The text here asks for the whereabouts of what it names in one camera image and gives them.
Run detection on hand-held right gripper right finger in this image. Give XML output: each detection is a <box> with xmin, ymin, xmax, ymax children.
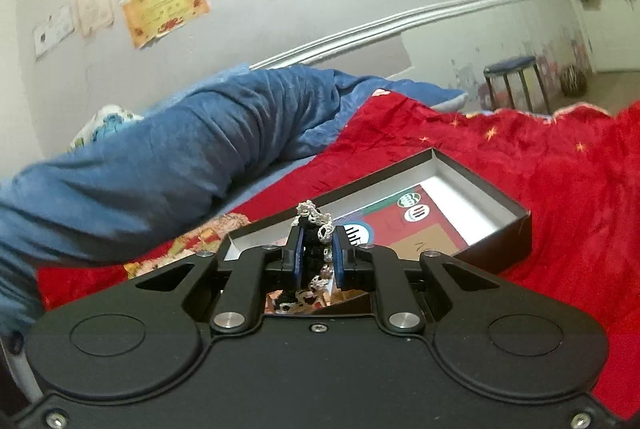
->
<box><xmin>332</xmin><ymin>225</ymin><xmax>482</xmax><ymax>336</ymax></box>

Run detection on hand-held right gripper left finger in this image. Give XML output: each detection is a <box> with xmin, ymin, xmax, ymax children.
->
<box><xmin>135</xmin><ymin>225</ymin><xmax>307</xmax><ymax>336</ymax></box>

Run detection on black scrunchie with cream lace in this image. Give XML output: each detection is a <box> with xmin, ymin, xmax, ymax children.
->
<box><xmin>272</xmin><ymin>200</ymin><xmax>338</xmax><ymax>314</ymax></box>

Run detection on shallow black cardboard box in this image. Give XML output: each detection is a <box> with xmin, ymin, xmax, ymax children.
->
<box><xmin>220</xmin><ymin>148</ymin><xmax>531</xmax><ymax>280</ymax></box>

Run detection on colourful printed card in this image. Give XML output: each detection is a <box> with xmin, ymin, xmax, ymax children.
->
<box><xmin>320</xmin><ymin>185</ymin><xmax>473</xmax><ymax>260</ymax></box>

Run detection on blue plush blanket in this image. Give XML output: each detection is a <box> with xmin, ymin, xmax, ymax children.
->
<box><xmin>0</xmin><ymin>63</ymin><xmax>471</xmax><ymax>345</ymax></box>

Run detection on white patterned pillow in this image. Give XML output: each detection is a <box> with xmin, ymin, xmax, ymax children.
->
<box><xmin>67</xmin><ymin>105</ymin><xmax>146</xmax><ymax>154</ymax></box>

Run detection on red printed quilt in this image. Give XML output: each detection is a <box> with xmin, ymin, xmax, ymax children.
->
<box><xmin>35</xmin><ymin>89</ymin><xmax>640</xmax><ymax>420</ymax></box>

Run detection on black round stool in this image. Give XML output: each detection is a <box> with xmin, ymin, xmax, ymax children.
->
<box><xmin>482</xmin><ymin>57</ymin><xmax>553</xmax><ymax>114</ymax></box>

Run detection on large yellow wall certificate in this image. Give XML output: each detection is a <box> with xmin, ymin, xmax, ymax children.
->
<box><xmin>122</xmin><ymin>0</ymin><xmax>211</xmax><ymax>50</ymax></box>

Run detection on beige wall certificate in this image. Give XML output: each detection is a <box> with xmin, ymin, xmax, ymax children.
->
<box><xmin>75</xmin><ymin>0</ymin><xmax>115</xmax><ymax>37</ymax></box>

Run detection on white wall certificate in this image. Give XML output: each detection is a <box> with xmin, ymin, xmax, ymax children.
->
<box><xmin>32</xmin><ymin>4</ymin><xmax>76</xmax><ymax>60</ymax></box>

